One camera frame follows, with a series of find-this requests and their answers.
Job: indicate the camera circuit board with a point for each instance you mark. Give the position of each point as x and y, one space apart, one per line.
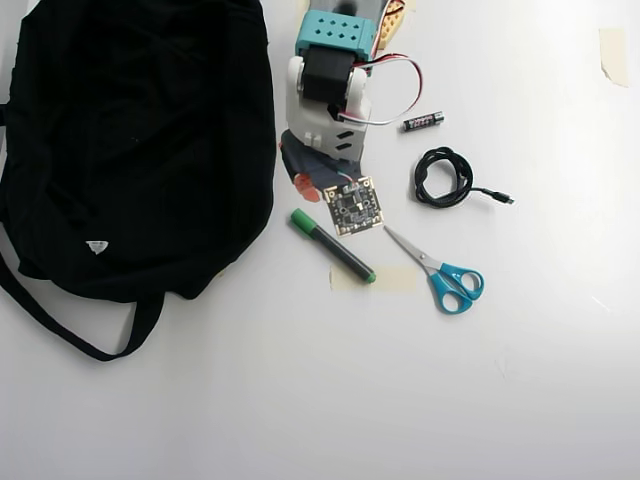
354 206

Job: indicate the green capped black marker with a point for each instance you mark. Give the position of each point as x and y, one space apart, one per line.
335 246

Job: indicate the long beige masking tape strip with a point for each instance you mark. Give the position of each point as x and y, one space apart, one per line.
397 279

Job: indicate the white teal yellow robot arm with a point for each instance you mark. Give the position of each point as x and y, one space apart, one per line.
330 35

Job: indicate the black aaa battery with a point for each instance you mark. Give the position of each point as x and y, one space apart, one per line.
424 121

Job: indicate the black fabric bag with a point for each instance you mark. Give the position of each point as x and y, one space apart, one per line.
125 125

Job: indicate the beige masking tape piece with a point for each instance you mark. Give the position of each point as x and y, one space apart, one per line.
614 52

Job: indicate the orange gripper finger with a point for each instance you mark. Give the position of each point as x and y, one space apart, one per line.
307 189

